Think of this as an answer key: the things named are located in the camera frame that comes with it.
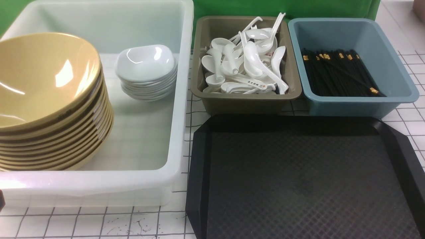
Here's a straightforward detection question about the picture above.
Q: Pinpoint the small white sauce dish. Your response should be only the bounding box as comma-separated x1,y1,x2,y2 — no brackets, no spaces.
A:
115,45,177,83

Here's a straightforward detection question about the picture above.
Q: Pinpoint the white ceramic soup spoon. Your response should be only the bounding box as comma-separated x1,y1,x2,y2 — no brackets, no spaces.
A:
242,41,289,94

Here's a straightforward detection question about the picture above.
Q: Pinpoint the black chopstick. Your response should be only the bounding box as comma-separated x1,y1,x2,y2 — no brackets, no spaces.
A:
323,58,386,97

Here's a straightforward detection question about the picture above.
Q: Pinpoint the tan noodle bowl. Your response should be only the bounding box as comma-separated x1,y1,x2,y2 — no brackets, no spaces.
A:
0,32,101,134

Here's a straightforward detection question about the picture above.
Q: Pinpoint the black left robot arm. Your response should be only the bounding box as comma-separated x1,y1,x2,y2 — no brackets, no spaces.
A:
0,190,6,212

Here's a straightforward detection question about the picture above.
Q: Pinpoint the olive plastic spoon bin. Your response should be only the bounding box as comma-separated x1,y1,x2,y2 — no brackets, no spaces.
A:
190,16,302,115

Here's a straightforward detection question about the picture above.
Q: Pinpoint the pile of white spoons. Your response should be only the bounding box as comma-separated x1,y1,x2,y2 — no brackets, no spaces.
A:
201,13,286,94

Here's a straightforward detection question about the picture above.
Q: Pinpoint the black plastic serving tray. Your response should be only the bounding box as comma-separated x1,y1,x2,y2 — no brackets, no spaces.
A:
186,115,425,239

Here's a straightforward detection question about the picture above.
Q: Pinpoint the stack of white dishes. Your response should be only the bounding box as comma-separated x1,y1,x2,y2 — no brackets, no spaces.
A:
118,65,178,102

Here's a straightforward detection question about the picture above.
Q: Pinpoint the large white plastic bin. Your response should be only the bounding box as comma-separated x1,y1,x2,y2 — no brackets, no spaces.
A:
1,0,193,207

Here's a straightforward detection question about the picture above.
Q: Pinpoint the pile of black chopsticks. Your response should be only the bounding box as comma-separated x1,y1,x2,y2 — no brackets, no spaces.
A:
301,48,385,97

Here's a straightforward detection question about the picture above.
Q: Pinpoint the stack of tan bowls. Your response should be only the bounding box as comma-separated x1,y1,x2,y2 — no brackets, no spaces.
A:
0,71,114,172

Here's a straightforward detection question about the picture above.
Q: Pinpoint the blue plastic chopstick bin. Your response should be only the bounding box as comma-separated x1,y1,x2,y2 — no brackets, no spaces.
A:
288,18,419,119

